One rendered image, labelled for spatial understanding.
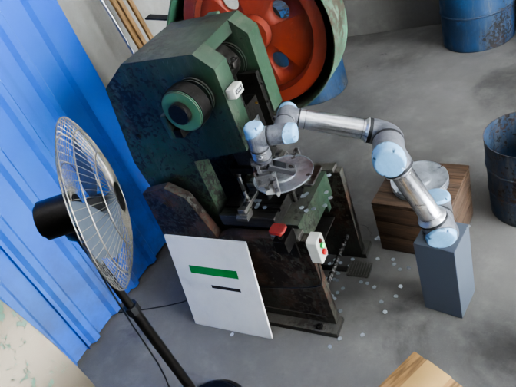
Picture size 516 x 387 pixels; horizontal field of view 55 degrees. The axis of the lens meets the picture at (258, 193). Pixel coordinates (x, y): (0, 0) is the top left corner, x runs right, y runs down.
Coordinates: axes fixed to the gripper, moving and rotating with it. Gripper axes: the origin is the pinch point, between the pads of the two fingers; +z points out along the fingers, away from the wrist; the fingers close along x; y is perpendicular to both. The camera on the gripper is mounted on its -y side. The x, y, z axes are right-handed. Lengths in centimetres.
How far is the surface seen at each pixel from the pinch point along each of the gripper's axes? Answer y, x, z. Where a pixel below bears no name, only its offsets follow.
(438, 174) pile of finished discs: -78, -41, 49
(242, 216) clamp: 20.6, -10.8, 17.0
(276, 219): 5.9, -6.7, 20.0
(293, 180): -5.9, -19.8, 11.2
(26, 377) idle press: 45, 103, -60
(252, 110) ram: 3.6, -32.0, -22.4
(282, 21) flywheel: -18, -62, -44
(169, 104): 31, -12, -46
